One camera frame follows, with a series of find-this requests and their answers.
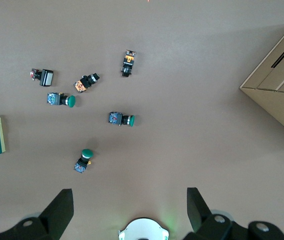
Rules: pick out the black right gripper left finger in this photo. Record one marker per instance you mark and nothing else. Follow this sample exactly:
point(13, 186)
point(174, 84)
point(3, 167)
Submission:
point(56, 212)

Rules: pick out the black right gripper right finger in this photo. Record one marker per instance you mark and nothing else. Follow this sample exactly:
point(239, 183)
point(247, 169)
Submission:
point(198, 212)

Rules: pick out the green mushroom push button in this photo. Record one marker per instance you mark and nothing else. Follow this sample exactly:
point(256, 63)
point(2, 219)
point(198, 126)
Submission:
point(121, 119)
point(61, 99)
point(84, 160)

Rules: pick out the white square push button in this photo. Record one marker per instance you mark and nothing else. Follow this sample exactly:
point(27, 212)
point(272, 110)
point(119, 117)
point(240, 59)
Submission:
point(46, 78)

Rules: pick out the brown cardboard box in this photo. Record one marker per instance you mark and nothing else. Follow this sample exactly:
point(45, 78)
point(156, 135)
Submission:
point(282, 100)

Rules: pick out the black selector switch orange block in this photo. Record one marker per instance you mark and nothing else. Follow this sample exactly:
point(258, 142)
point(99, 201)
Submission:
point(128, 62)
point(85, 82)

